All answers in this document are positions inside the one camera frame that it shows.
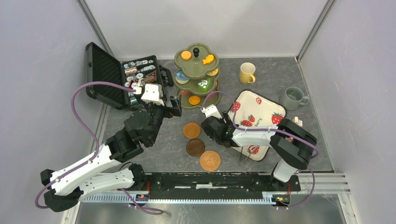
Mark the light brown round coaster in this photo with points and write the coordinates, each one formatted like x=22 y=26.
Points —
x=191 y=130

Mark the strawberry print serving tray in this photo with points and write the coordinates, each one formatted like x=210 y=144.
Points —
x=253 y=109

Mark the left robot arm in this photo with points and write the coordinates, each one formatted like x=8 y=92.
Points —
x=67 y=187

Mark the grey-green ceramic mug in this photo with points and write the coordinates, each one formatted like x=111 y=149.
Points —
x=292 y=98

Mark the yellow glazed donut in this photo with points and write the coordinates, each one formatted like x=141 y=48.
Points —
x=213 y=73

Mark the yellow ceramic mug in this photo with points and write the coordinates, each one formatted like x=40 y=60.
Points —
x=247 y=73

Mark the round orange biscuit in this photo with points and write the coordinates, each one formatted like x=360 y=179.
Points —
x=186 y=55

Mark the small orange pastry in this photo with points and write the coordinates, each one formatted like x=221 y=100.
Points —
x=209 y=59

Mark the blue glazed donut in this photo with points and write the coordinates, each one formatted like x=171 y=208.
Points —
x=181 y=78

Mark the black poker chip case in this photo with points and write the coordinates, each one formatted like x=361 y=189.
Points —
x=101 y=66

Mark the dark brown round coaster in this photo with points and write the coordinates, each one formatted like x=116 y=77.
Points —
x=195 y=147

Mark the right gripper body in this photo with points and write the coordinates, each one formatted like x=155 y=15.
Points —
x=228 y=119

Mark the purple cake slice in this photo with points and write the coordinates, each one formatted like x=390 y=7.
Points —
x=211 y=95

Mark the green three-tier dessert stand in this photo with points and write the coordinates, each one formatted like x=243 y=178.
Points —
x=196 y=71

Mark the orange macaron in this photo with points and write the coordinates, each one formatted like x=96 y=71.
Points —
x=194 y=100

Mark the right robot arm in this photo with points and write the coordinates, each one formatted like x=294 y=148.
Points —
x=294 y=145

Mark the green triangular cake slice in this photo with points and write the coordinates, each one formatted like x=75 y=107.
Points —
x=203 y=85

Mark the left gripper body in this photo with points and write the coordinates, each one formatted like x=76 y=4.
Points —
x=159 y=112

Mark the woven rattan round coaster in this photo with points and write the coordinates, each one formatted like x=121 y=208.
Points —
x=210 y=160

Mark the metal serving tongs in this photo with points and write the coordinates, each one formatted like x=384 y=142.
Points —
x=244 y=154

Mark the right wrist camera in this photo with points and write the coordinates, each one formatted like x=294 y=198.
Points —
x=211 y=111

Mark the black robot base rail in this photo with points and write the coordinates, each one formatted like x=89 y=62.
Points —
x=214 y=185

